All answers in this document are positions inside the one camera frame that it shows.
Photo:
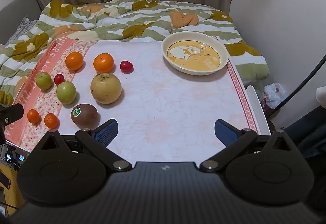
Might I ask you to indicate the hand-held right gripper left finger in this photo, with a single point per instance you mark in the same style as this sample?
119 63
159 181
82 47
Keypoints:
107 132

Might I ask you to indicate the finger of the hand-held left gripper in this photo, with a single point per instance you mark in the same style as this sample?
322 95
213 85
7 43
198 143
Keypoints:
14 113

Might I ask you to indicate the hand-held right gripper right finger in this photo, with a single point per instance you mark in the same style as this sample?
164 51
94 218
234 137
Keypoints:
225 132

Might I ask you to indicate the small tangerine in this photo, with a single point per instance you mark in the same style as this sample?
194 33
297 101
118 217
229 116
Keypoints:
33 116
51 120

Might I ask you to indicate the brown kiwi with green sticker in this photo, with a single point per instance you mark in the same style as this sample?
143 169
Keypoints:
85 116

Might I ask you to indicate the large yellow pear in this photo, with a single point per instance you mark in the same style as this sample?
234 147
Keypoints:
106 89

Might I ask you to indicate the small green apple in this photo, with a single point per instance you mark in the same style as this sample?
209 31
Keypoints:
43 81

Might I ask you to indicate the large green apple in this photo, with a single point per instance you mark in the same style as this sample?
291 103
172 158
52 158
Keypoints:
66 92

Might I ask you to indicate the cream cartoon print plate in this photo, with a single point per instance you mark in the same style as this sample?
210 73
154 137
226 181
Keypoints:
196 57

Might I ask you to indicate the white curved panel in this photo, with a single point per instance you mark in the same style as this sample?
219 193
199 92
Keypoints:
254 101

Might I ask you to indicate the red cherry tomato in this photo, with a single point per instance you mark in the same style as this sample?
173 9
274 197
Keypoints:
59 79
126 66

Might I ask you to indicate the white plastic bag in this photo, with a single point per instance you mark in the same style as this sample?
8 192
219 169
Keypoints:
273 94

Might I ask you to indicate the pink patterned tablecloth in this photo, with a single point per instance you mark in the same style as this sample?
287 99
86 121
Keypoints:
165 101

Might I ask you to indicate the orange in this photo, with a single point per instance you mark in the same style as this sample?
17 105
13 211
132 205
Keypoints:
74 61
103 62

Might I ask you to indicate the yellow wooden object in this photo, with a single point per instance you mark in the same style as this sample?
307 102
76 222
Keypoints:
9 188

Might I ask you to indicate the grey patterned pillow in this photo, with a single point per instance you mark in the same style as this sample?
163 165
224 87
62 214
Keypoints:
23 25

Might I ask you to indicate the grey headboard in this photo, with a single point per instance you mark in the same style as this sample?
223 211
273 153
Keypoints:
15 5

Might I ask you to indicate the green striped floral blanket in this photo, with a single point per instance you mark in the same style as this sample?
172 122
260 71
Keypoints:
127 17

